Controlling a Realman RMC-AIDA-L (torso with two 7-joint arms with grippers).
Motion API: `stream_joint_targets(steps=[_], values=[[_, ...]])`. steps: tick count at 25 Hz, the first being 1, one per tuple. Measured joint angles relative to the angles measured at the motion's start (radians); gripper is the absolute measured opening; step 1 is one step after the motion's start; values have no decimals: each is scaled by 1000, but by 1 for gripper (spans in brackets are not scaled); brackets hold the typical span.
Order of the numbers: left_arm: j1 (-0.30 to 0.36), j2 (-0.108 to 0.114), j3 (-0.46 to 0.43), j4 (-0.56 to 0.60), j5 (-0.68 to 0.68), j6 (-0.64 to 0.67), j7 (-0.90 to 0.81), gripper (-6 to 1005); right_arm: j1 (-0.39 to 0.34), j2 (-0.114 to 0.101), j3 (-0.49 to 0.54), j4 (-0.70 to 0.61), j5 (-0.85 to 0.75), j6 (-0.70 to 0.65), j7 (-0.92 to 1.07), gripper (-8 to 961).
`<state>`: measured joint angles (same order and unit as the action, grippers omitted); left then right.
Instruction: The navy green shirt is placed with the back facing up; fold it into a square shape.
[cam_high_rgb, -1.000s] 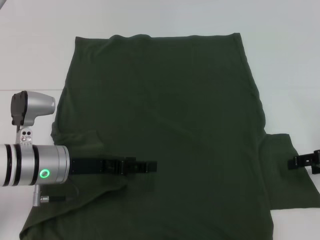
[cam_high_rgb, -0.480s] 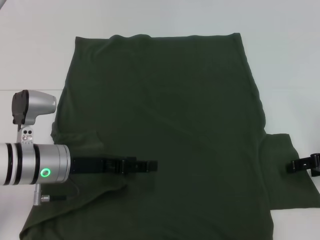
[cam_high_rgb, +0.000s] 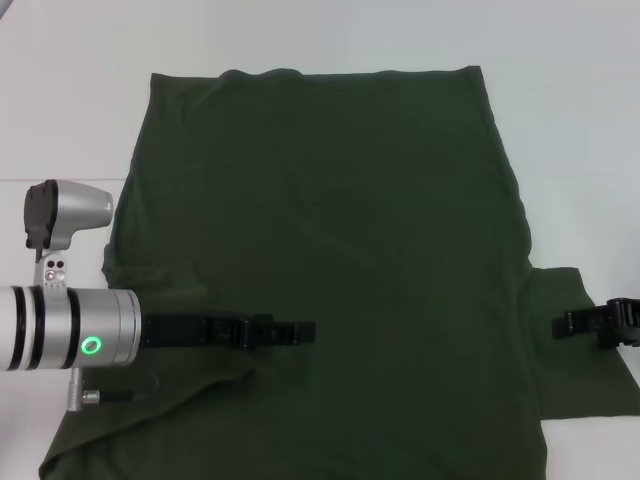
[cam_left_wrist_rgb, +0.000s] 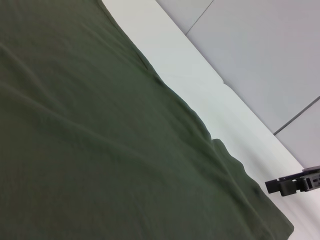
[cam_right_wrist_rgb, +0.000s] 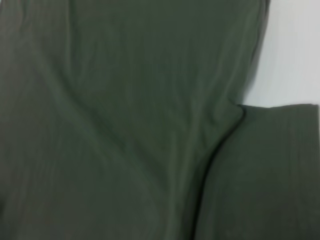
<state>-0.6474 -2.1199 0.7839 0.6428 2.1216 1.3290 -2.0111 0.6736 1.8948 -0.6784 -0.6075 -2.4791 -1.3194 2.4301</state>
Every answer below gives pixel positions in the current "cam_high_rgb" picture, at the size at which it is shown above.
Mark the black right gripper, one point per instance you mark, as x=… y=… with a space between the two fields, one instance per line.
x=625 y=322

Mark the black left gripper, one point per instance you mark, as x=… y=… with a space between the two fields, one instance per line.
x=190 y=330

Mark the dark green shirt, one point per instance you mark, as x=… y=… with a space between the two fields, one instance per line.
x=350 y=200

